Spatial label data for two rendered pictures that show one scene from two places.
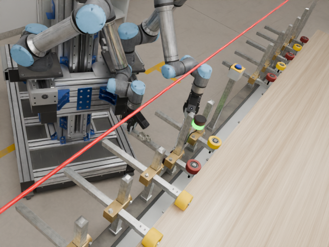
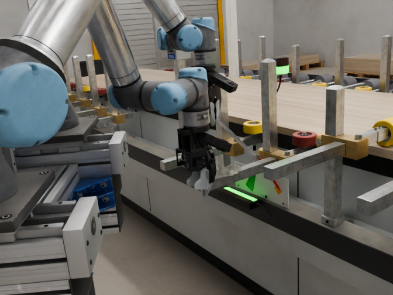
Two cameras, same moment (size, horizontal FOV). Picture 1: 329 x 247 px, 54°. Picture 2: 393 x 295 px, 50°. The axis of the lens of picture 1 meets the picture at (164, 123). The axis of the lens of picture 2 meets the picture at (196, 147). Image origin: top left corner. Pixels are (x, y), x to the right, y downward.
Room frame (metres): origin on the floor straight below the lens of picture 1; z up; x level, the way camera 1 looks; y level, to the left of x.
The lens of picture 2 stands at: (0.73, 1.12, 1.30)
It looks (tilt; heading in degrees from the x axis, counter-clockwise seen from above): 17 degrees down; 303
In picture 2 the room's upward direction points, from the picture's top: 4 degrees counter-clockwise
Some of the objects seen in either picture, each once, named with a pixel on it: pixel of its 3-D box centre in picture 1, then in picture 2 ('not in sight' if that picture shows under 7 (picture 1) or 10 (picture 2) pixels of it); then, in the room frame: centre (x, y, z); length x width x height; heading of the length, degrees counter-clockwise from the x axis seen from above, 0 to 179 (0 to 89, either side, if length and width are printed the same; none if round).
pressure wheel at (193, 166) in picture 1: (191, 170); (304, 148); (1.17, -0.21, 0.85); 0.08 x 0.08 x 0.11
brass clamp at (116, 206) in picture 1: (118, 206); not in sight; (0.77, 0.08, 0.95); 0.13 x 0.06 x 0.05; 157
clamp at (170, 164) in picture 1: (175, 158); (275, 158); (1.23, -0.11, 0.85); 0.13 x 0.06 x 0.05; 157
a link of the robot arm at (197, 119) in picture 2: (134, 103); (196, 117); (1.33, 0.19, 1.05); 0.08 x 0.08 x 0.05
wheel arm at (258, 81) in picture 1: (245, 74); (104, 120); (2.40, -0.52, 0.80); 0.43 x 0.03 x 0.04; 67
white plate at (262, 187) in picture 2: (172, 160); (259, 183); (1.29, -0.11, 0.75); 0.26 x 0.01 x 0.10; 157
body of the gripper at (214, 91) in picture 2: (194, 97); (205, 82); (1.48, -0.12, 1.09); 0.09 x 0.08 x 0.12; 177
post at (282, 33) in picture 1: (270, 56); (94, 94); (2.63, -0.70, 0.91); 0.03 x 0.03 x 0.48; 67
